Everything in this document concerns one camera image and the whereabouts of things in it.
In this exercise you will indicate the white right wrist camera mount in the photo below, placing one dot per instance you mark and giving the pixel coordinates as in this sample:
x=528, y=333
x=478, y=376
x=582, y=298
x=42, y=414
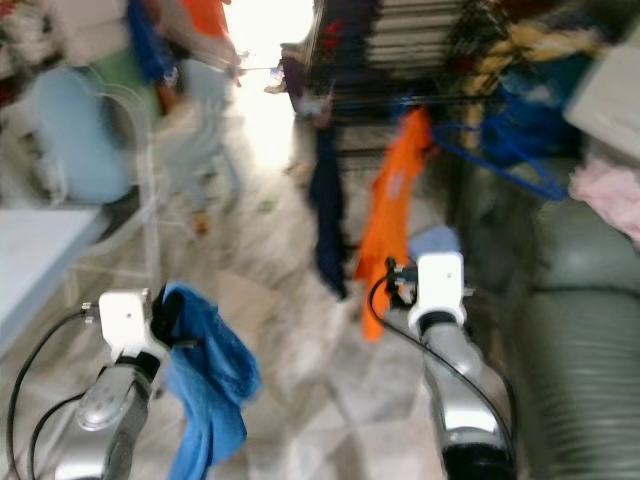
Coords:
x=438, y=285

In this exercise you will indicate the yellow cloth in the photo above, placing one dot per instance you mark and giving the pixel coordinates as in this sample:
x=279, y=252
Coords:
x=540, y=45

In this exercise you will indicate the white cushion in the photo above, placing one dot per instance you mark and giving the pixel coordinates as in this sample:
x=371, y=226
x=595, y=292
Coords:
x=410, y=35

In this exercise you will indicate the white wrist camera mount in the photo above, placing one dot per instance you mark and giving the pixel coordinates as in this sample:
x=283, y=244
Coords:
x=438, y=285
x=128, y=320

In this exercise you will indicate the black metal drying rack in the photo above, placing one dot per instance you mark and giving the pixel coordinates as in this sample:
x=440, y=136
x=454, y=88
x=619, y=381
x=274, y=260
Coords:
x=360, y=103

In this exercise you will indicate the pale blue fabric item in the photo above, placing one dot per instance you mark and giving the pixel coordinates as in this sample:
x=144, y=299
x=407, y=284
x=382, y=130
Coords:
x=435, y=240

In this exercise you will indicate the orange shirt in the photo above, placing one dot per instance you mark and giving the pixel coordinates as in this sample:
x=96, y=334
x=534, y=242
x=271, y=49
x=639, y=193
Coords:
x=385, y=230

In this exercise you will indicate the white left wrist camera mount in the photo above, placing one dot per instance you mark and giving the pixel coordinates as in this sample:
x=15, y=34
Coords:
x=128, y=320

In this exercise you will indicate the white folding chair grey seat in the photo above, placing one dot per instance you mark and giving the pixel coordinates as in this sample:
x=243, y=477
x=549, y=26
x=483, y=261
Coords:
x=142, y=150

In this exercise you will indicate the light blue plastic child chair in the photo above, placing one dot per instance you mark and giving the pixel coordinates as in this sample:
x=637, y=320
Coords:
x=210, y=100

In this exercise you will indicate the green leather sofa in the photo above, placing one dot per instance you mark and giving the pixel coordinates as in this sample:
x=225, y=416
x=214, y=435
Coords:
x=580, y=380

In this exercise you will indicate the small orange toy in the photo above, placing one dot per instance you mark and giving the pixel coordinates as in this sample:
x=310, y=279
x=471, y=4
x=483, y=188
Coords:
x=200, y=222

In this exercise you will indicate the purple armchair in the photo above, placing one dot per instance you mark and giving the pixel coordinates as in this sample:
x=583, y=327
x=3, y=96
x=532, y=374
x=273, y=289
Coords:
x=293, y=80

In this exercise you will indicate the small green toy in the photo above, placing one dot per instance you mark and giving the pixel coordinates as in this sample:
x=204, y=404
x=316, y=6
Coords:
x=267, y=206

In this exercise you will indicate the white plastic table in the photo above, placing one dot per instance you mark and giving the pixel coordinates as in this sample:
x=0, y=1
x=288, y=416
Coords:
x=40, y=270

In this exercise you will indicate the pink cloth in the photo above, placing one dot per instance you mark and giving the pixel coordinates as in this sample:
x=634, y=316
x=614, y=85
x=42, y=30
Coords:
x=610, y=195

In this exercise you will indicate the light blue cushion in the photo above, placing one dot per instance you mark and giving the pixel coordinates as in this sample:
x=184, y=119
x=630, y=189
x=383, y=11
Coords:
x=80, y=140

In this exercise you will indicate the blue bag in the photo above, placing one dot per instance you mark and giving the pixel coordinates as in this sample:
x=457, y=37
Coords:
x=530, y=90

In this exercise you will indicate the light blue shirt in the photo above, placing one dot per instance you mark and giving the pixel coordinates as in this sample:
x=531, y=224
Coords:
x=210, y=400

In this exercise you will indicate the green cabinet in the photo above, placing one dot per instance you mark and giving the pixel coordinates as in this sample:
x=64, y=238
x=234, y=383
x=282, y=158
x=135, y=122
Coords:
x=128, y=75

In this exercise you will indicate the white plastic drawer box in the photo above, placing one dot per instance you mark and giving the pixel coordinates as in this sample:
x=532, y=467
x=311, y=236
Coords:
x=610, y=100

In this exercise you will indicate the royal blue garment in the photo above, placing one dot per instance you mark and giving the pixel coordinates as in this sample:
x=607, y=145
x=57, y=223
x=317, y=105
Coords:
x=147, y=40

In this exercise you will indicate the navy blue garment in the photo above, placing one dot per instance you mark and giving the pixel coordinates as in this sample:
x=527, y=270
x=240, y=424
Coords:
x=328, y=220

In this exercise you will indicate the person in orange shirt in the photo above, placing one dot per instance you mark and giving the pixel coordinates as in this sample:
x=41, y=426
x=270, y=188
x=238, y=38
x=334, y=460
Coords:
x=208, y=15

